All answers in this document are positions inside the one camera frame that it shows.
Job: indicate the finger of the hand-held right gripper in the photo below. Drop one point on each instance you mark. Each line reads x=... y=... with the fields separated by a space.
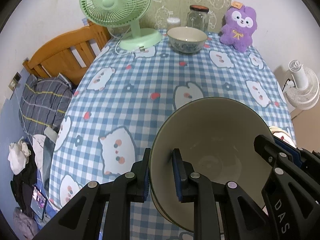
x=292 y=151
x=275 y=152

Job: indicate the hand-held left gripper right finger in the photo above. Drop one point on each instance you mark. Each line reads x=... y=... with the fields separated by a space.
x=177 y=175

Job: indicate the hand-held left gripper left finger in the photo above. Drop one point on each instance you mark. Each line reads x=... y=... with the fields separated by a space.
x=145 y=182

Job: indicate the white plate with red pattern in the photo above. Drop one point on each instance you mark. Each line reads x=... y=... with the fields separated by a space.
x=275 y=130

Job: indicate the floral ceramic bowl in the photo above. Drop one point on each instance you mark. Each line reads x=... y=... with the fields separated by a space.
x=212 y=130
x=186 y=46

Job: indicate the white standing fan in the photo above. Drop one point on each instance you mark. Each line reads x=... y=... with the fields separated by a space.
x=302 y=92

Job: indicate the blue checked printed tablecloth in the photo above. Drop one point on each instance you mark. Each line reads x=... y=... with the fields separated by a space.
x=150 y=80

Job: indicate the tablet with lit screen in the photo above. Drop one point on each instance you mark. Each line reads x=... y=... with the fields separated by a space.
x=38 y=201

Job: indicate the white garment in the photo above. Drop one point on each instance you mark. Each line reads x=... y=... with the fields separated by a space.
x=38 y=145

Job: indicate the black clothes pile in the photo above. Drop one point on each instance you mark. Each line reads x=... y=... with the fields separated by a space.
x=25 y=187

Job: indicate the purple plush toy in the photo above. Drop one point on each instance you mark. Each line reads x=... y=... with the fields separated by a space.
x=237 y=35

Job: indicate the pinkish grey cloth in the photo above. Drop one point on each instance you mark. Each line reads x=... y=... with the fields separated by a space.
x=23 y=223

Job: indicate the white crumpled cloth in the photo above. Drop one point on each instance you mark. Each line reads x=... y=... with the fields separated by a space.
x=17 y=157

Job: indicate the clear cotton swab container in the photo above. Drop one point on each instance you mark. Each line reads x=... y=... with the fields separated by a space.
x=173 y=23

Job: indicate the glass jar with dark lid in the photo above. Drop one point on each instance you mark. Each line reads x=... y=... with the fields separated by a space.
x=197 y=20

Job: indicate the green table fan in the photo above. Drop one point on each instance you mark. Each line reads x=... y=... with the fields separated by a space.
x=112 y=5

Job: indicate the wall outlet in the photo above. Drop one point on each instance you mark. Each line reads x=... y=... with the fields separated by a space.
x=14 y=80

